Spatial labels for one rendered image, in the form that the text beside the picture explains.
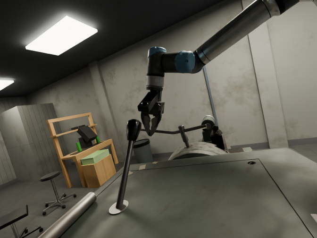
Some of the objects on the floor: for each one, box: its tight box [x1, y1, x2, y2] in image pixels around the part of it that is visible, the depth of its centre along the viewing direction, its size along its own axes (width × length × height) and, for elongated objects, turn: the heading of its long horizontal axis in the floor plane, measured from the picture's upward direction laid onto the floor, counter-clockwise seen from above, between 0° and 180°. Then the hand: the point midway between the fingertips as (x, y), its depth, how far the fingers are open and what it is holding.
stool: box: [40, 171, 76, 215], centre depth 298 cm, size 56×59×63 cm
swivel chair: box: [0, 205, 43, 238], centre depth 212 cm, size 53×53×83 cm
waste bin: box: [133, 139, 153, 164], centre depth 398 cm, size 49×49×62 cm
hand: (149, 133), depth 67 cm, fingers closed
